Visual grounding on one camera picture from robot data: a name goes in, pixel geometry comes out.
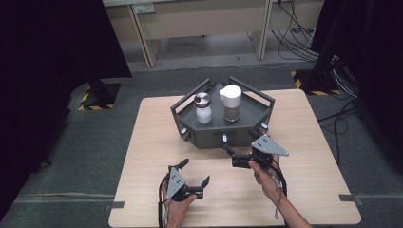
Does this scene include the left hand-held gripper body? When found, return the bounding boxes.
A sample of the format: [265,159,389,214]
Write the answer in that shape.
[165,164,204,202]

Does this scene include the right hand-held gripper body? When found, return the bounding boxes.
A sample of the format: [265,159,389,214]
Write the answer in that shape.
[231,134,290,171]

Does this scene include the dark grey corner shelf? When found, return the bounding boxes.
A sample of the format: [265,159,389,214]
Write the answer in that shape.
[170,75,276,150]

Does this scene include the silver-lid glass shaker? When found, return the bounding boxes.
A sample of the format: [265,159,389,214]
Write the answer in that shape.
[193,91,214,125]

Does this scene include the white-lid glass jar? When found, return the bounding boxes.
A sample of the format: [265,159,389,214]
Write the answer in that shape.
[219,84,243,124]

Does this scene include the person's left hand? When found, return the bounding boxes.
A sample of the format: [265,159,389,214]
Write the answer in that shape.
[160,181,199,228]

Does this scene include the person's right hand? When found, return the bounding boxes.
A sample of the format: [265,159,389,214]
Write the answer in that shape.
[247,154,287,204]

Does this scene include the grey tape strip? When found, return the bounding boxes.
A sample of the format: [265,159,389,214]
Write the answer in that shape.
[337,193,365,207]
[104,200,125,213]

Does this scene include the black stand striped base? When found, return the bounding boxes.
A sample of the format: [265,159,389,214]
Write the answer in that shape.
[290,31,342,97]
[77,75,123,112]

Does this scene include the beige desk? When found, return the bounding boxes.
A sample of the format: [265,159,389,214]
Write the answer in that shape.
[103,0,325,69]

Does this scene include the dark curtain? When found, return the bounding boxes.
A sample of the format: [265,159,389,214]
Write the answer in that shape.
[0,0,133,220]
[312,0,403,174]

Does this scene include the left hand-held gripper cable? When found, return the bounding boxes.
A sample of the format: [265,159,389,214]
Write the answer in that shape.
[157,175,171,228]

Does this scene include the hand-held gripper cable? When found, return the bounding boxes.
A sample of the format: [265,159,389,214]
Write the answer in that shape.
[268,157,289,220]
[157,175,171,228]

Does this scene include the right hand-held gripper cable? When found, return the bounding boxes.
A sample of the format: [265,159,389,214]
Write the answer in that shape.
[268,157,289,220]

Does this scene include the black floor cables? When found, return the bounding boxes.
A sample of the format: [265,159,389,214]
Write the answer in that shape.
[317,55,361,166]

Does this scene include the black cable bundle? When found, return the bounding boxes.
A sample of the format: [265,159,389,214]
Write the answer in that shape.
[271,0,319,63]

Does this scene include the white wall socket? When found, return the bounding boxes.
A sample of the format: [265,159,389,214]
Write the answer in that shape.
[132,3,157,15]

